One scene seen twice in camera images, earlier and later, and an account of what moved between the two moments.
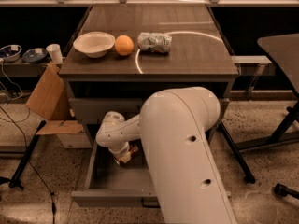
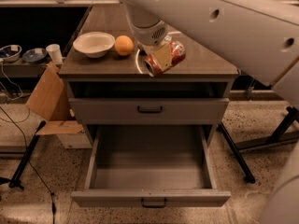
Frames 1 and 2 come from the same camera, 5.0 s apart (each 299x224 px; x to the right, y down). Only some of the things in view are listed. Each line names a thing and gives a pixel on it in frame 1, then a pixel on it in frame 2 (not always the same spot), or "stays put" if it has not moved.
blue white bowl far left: [10, 52] stays put
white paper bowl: [94, 44] stays put
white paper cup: [55, 51] stays put
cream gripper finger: [125, 158] → [163, 56]
